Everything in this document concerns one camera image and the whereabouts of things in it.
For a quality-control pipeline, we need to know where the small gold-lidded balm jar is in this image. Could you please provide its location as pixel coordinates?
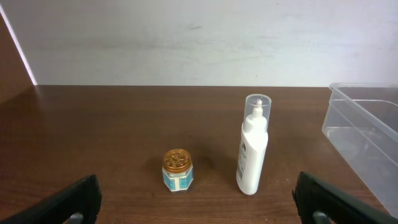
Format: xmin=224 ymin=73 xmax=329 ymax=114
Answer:
xmin=162 ymin=149 xmax=193 ymax=192

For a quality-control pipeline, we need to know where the clear plastic container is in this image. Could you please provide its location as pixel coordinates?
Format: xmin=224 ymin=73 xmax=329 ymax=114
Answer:
xmin=322 ymin=83 xmax=397 ymax=217

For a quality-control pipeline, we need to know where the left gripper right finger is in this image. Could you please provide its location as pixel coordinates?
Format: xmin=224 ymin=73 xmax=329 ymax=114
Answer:
xmin=292 ymin=172 xmax=397 ymax=224

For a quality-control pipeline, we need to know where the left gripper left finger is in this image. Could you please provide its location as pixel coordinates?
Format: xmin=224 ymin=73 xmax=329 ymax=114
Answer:
xmin=1 ymin=174 xmax=102 ymax=224

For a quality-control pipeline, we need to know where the white spray bottle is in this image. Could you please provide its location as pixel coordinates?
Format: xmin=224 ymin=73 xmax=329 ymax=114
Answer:
xmin=236 ymin=94 xmax=272 ymax=195

